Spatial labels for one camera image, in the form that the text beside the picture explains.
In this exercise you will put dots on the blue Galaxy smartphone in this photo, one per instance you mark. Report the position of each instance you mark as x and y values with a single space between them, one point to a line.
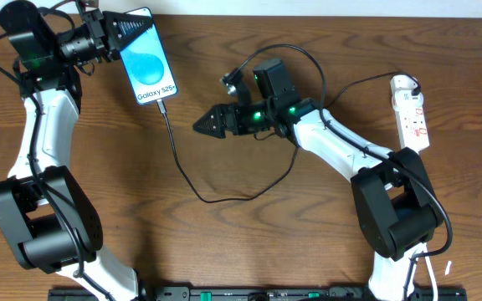
148 68

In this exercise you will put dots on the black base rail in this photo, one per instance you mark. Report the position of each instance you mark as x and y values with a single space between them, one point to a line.
178 293

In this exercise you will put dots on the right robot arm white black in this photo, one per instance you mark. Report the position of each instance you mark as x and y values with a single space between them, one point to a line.
396 207

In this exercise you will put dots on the white power strip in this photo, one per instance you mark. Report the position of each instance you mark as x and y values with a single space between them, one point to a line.
407 102

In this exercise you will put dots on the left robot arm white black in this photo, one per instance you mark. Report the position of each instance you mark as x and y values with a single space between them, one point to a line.
46 218

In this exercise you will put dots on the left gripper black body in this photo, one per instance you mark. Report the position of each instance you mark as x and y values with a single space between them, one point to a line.
99 34

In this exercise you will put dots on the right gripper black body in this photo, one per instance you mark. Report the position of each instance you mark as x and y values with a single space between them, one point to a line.
228 120

